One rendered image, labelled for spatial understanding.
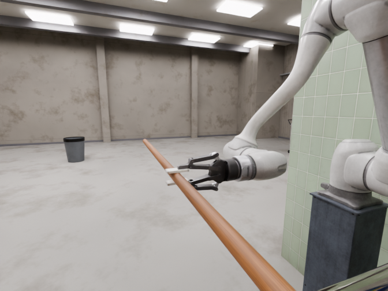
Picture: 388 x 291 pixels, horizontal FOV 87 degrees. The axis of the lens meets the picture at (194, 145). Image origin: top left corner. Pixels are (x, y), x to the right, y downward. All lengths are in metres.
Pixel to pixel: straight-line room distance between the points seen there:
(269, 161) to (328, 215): 0.49
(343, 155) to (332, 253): 0.44
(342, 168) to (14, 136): 10.50
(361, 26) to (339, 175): 0.58
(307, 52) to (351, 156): 0.47
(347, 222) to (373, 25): 0.72
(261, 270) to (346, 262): 0.90
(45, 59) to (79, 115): 2.36
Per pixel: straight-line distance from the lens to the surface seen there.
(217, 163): 0.67
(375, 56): 0.83
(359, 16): 0.80
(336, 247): 1.18
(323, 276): 1.30
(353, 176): 1.06
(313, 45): 0.85
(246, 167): 0.70
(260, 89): 10.53
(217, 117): 11.08
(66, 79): 10.14
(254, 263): 0.30
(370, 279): 0.40
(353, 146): 1.07
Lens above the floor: 1.40
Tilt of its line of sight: 10 degrees down
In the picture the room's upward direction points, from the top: straight up
